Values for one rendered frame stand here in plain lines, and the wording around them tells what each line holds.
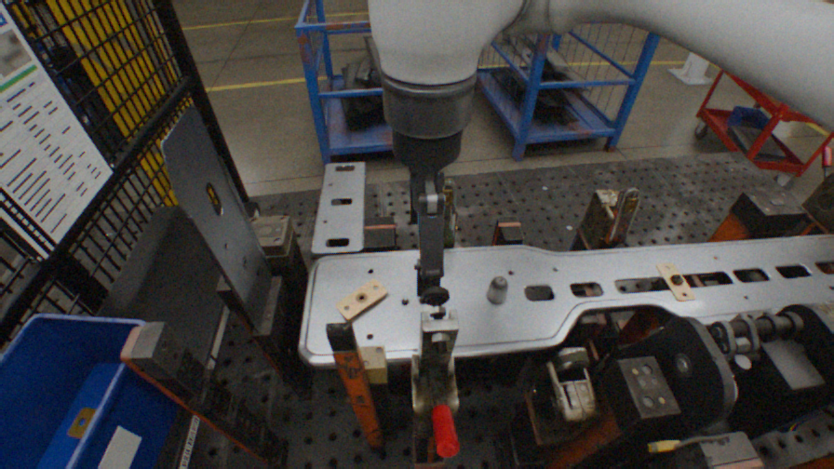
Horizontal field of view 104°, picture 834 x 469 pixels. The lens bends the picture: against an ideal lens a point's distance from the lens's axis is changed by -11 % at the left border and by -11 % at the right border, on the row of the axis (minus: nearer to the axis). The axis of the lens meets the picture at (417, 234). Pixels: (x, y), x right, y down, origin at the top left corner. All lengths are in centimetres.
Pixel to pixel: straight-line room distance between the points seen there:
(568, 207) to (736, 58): 104
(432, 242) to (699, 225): 121
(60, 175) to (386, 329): 55
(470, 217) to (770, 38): 101
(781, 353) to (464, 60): 48
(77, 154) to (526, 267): 78
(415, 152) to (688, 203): 133
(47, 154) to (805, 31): 82
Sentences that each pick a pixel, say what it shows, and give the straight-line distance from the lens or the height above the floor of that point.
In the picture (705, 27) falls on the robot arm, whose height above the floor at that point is 146.
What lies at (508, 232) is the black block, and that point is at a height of 99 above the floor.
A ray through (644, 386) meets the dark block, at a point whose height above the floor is 112.
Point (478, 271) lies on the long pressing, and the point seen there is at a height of 100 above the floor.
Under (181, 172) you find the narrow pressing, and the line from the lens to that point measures 46.
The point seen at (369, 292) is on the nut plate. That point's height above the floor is 101.
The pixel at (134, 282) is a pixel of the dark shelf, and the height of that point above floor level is 103.
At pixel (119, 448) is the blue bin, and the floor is 111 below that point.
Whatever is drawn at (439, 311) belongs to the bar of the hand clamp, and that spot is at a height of 121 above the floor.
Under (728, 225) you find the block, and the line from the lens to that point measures 113.
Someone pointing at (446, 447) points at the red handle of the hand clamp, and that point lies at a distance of 39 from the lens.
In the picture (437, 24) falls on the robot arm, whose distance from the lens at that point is 31.
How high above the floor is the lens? 153
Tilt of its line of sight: 46 degrees down
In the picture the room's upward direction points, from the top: straight up
